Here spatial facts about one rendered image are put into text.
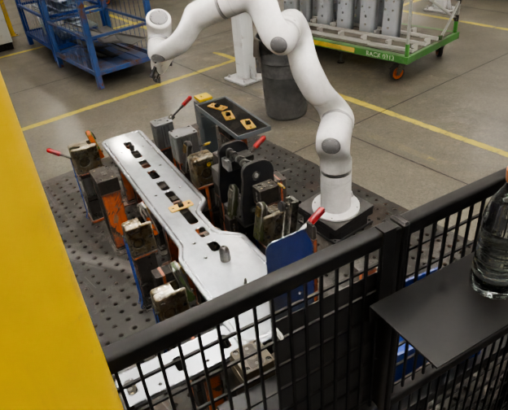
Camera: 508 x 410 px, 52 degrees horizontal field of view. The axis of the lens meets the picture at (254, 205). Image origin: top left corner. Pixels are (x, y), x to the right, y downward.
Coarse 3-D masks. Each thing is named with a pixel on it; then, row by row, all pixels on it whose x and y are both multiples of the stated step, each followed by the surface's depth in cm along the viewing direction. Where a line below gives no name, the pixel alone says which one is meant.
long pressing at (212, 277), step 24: (120, 144) 222; (144, 144) 220; (120, 168) 205; (144, 168) 202; (168, 168) 201; (144, 192) 188; (192, 192) 185; (168, 216) 173; (192, 240) 161; (216, 240) 160; (240, 240) 159; (192, 264) 152; (216, 264) 151; (240, 264) 150; (264, 264) 149; (216, 288) 142; (264, 312) 133; (264, 336) 127
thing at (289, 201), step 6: (288, 198) 138; (294, 198) 137; (282, 204) 135; (288, 204) 137; (294, 204) 136; (282, 210) 136; (288, 210) 140; (294, 210) 137; (288, 216) 141; (294, 216) 138; (288, 222) 141; (294, 222) 139; (282, 228) 143; (288, 228) 140; (294, 228) 140; (282, 234) 143; (288, 234) 141
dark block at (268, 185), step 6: (270, 180) 165; (252, 186) 163; (258, 186) 163; (264, 186) 162; (270, 186) 162; (276, 186) 162; (258, 192) 160; (264, 192) 160; (270, 192) 162; (276, 192) 163; (258, 198) 162; (264, 198) 162; (270, 198) 163; (276, 198) 164; (270, 204) 164
